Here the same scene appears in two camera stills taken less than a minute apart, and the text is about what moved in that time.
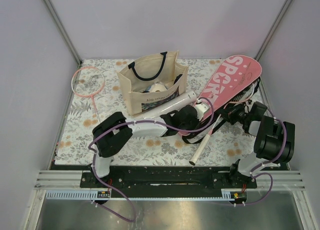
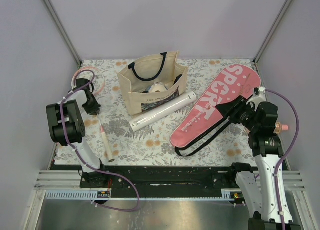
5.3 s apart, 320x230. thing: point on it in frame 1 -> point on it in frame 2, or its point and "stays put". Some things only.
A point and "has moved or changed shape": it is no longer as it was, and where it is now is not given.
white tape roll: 161,87 stays put
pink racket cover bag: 235,78 has moved or changed shape
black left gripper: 197,123 -> 96,108
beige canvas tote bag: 154,81 stays put
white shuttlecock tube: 186,97 stays put
